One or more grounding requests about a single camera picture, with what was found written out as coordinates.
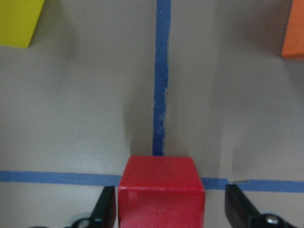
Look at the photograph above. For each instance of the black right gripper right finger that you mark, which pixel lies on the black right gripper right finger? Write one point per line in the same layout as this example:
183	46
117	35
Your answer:
241	213

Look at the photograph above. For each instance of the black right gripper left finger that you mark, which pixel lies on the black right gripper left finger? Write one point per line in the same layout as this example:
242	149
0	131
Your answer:
104	212

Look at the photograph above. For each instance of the red wooden block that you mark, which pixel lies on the red wooden block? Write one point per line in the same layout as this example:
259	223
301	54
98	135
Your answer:
161	192

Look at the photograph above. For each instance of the orange wooden block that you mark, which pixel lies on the orange wooden block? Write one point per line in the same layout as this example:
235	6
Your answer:
293	45

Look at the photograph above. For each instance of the yellow wooden block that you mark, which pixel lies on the yellow wooden block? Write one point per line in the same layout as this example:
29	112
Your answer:
18	20

